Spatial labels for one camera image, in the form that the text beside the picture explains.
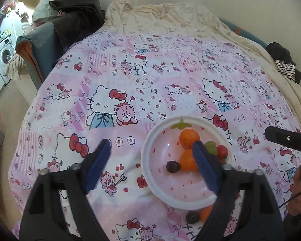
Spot pink white strawberry plate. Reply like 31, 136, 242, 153
141, 115, 231, 210

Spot teal orange bed frame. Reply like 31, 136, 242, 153
15, 22, 63, 89

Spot black cable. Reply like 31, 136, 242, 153
277, 188, 301, 209

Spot red strawberry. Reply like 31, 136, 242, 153
216, 145, 228, 160

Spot orange mandarin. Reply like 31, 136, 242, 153
179, 128, 201, 150
179, 149, 198, 171
199, 205, 214, 222

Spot black striped clothing pile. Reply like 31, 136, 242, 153
266, 42, 301, 84

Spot right hand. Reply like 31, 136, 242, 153
287, 167, 301, 216

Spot green lime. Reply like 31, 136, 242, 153
204, 141, 218, 156

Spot orange mandarin on plate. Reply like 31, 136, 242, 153
179, 128, 201, 150

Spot black bag on headboard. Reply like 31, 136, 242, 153
49, 0, 105, 52

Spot pink Hello Kitty blanket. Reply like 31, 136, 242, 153
8, 31, 301, 240

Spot dark purple plum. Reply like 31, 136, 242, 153
166, 160, 180, 174

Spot white plastic bag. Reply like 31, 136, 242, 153
32, 0, 53, 26

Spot white washing machine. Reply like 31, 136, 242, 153
0, 35, 15, 85

